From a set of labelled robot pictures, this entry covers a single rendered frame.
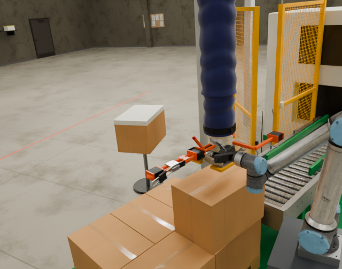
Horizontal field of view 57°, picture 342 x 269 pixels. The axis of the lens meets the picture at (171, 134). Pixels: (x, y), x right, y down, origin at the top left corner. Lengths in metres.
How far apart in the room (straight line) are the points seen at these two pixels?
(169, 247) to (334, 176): 1.29
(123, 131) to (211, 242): 1.83
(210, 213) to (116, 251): 0.76
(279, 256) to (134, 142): 2.13
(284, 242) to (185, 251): 0.68
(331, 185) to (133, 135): 2.41
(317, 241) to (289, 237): 0.44
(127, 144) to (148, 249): 1.57
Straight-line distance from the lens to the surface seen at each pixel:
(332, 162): 1.61
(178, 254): 2.37
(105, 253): 2.48
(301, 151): 1.79
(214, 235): 2.26
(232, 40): 2.03
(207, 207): 2.14
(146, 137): 3.55
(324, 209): 1.74
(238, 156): 1.81
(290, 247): 2.16
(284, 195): 3.02
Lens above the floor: 2.14
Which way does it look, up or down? 22 degrees down
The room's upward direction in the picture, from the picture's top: 5 degrees counter-clockwise
